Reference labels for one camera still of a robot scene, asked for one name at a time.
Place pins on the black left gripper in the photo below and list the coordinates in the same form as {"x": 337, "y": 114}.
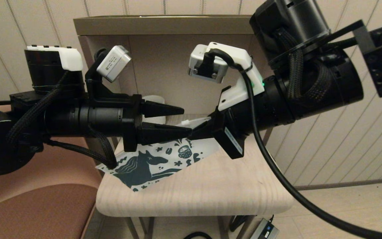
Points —
{"x": 131, "y": 122}

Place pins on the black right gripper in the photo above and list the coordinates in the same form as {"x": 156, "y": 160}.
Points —
{"x": 230, "y": 142}

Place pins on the white horse-print zip pouch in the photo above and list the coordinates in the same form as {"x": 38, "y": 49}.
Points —
{"x": 144, "y": 166}

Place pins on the white ribbed ceramic mug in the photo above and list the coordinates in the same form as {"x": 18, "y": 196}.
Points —
{"x": 154, "y": 99}

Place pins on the beige wooden hutch desk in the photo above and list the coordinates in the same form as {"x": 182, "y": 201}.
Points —
{"x": 211, "y": 189}

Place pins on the grey power adapter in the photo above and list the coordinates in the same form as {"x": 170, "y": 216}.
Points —
{"x": 264, "y": 230}

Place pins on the pink upholstered chair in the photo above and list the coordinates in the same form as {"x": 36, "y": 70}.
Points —
{"x": 28, "y": 212}

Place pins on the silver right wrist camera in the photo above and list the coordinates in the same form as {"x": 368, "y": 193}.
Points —
{"x": 219, "y": 71}

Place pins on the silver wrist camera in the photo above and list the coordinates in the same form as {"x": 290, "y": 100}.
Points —
{"x": 219, "y": 71}
{"x": 113, "y": 63}

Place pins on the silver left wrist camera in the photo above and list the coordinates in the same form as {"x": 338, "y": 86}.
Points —
{"x": 113, "y": 63}

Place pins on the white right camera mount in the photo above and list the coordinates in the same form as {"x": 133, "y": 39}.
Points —
{"x": 240, "y": 59}

